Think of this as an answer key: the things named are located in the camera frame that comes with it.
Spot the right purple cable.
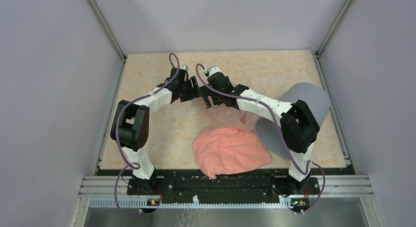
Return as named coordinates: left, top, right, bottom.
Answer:
left=195, top=63, right=327, bottom=215

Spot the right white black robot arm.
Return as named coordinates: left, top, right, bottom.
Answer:
left=200, top=67, right=320, bottom=194

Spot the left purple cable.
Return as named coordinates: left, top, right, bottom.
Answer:
left=113, top=53, right=181, bottom=220

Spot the grey plastic trash bin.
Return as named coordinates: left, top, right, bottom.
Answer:
left=255, top=82, right=330, bottom=160

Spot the purple cable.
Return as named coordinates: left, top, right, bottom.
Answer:
left=113, top=53, right=181, bottom=220
left=195, top=63, right=327, bottom=215

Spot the white toothed cable strip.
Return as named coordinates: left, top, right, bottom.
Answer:
left=89, top=196, right=293, bottom=209

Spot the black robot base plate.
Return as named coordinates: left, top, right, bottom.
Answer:
left=127, top=169, right=320, bottom=204

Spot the pink cloth towel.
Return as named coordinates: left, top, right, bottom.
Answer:
left=192, top=127, right=271, bottom=179

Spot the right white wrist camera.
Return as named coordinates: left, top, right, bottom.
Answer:
left=203, top=66, right=221, bottom=77

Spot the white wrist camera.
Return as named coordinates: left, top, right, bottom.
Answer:
left=203, top=66, right=221, bottom=77
left=180, top=65, right=189, bottom=71

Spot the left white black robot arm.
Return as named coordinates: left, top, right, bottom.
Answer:
left=110, top=65, right=199, bottom=194

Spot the translucent pink trash bag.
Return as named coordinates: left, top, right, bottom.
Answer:
left=191, top=98, right=259, bottom=131

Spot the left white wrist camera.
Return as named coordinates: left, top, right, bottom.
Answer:
left=180, top=65, right=189, bottom=71

